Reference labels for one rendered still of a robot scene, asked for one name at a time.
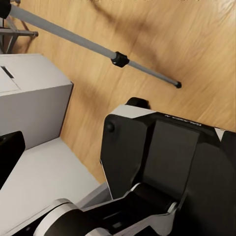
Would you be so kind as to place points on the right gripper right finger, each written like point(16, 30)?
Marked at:
point(228, 146)

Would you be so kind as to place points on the bookcase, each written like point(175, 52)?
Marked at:
point(97, 196)

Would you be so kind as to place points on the taboret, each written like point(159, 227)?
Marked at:
point(14, 32)

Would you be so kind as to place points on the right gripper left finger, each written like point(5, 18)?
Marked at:
point(12, 146)

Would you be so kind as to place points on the camera tripod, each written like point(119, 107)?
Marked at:
point(117, 58)

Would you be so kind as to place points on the desk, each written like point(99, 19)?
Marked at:
point(34, 96)

